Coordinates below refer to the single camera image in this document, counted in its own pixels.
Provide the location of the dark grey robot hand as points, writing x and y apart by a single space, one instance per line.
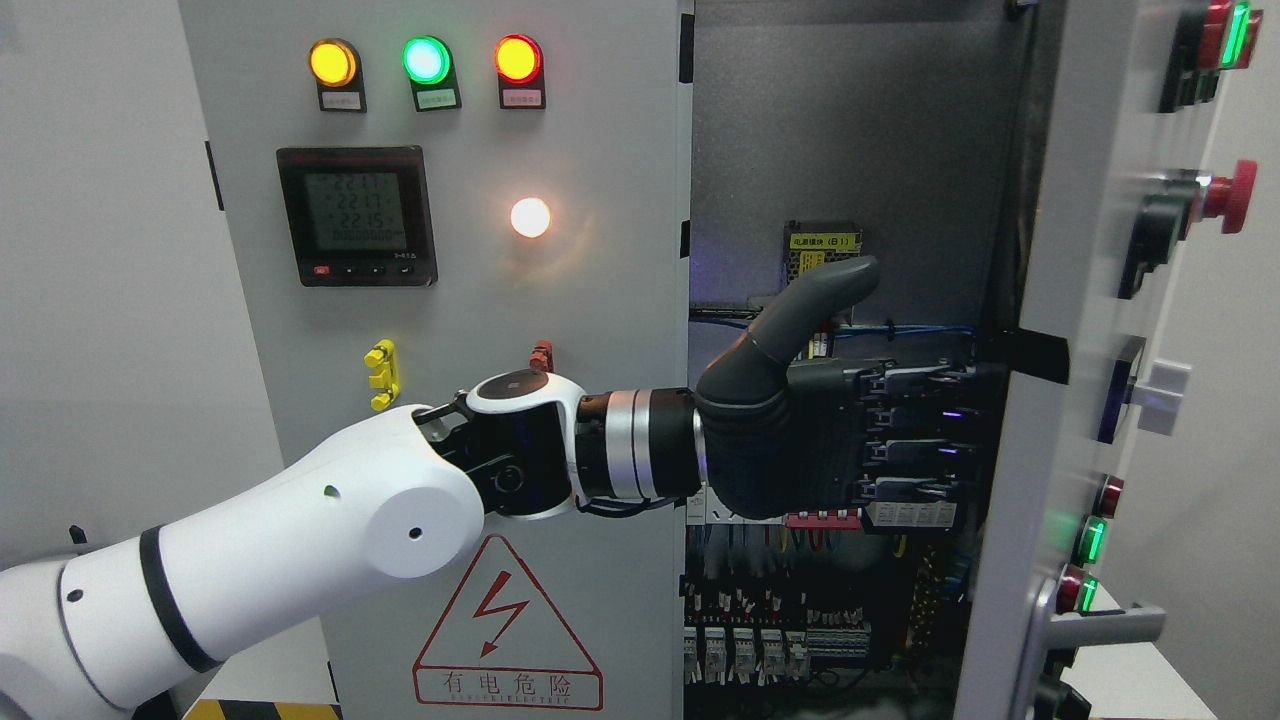
904 446

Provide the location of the grey cabinet door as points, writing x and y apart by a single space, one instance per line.
607 285
1117 104

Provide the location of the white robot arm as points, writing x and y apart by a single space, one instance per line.
396 497

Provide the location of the white socket breaker row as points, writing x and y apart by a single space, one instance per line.
706 508

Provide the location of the metal mesh power supply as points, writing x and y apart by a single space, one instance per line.
809 244

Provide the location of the lower relay terminal row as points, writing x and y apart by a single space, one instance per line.
780 629

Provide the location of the red terminal connector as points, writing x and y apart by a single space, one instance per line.
541 357

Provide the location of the grey cabinet body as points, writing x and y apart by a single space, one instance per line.
899 116

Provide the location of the white glowing indicator lamp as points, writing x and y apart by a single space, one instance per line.
530 217

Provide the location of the red electric hazard sticker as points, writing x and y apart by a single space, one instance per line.
501 641

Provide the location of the yellow terminal connector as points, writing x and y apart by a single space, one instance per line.
381 360

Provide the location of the red indicator lamp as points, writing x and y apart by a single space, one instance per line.
519 65

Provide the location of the black digital power meter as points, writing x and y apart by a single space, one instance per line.
359 216

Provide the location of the red emergency stop button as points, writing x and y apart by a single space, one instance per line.
1226 197

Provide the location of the green indicator lamp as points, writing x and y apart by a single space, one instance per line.
429 67

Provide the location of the amber indicator lamp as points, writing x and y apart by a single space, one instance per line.
339 76

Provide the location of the right door selector switch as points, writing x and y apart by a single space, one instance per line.
1158 396

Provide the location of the silver door handle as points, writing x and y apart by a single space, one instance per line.
1039 692

